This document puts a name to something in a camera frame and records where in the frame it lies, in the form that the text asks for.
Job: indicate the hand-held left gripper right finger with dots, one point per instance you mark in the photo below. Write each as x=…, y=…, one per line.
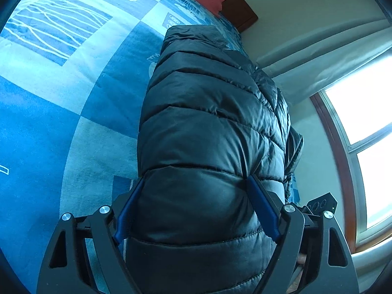
x=263, y=208

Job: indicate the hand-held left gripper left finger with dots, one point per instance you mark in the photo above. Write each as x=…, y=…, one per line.
x=125, y=217

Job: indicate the blue patterned bed sheet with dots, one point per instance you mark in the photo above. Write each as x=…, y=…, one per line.
x=46, y=113

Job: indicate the black puffer jacket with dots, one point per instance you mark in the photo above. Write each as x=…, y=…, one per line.
x=208, y=128

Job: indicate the wooden headboard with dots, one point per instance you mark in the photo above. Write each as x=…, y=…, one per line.
x=242, y=15

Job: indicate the white curtain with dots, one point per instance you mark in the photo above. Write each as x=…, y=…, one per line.
x=321, y=58

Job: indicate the window with wooden frame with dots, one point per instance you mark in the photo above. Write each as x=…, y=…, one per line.
x=361, y=107

